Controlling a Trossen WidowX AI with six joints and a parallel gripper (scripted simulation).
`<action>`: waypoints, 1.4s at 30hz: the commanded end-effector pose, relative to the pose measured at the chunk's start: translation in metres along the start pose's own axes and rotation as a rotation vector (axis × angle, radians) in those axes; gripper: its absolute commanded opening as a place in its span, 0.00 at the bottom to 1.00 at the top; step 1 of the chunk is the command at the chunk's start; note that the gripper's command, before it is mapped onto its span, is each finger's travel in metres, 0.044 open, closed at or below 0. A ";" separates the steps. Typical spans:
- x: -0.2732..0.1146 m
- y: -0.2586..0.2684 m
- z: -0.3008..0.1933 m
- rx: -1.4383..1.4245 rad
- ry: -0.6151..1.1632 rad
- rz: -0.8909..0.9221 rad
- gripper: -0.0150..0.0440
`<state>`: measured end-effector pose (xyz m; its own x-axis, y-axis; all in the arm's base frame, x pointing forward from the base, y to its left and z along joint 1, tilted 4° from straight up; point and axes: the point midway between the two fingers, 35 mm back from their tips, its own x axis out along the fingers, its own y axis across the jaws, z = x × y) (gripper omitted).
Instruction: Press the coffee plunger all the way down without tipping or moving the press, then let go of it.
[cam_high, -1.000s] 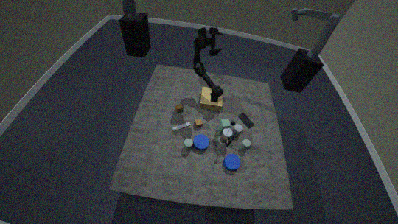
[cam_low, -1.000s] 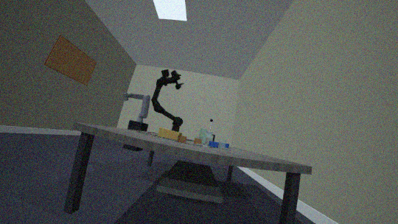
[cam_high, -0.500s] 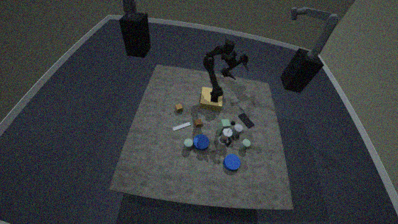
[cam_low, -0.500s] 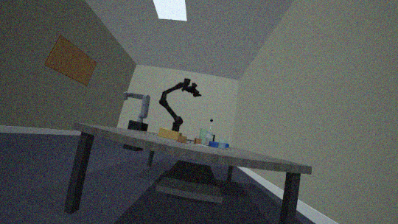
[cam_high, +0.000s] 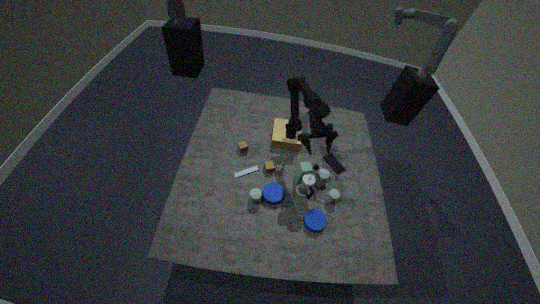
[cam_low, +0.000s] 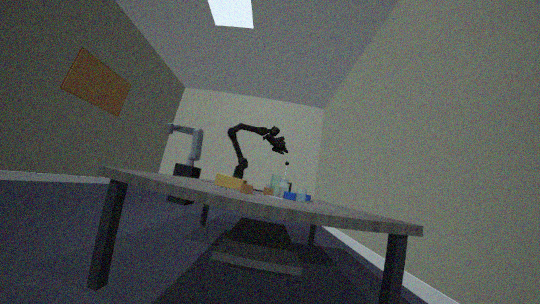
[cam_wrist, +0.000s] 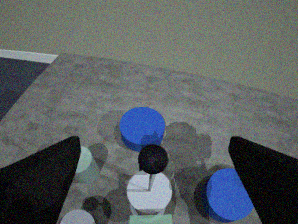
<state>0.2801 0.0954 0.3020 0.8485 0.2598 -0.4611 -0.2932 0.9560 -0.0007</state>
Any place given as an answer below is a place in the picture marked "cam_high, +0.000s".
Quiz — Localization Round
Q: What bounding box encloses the pale green square block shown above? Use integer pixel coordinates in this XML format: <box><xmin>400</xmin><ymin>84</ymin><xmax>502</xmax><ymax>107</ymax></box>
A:
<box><xmin>294</xmin><ymin>161</ymin><xmax>313</xmax><ymax>185</ymax></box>

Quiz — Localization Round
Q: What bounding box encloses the blue cylinder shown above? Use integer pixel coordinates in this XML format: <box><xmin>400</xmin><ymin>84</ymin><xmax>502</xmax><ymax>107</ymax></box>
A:
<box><xmin>303</xmin><ymin>209</ymin><xmax>326</xmax><ymax>233</ymax></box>
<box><xmin>262</xmin><ymin>182</ymin><xmax>284</xmax><ymax>205</ymax></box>

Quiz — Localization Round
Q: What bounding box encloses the white flat bar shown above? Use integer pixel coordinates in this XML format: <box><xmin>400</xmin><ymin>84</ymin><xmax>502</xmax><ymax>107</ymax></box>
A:
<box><xmin>234</xmin><ymin>166</ymin><xmax>259</xmax><ymax>178</ymax></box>

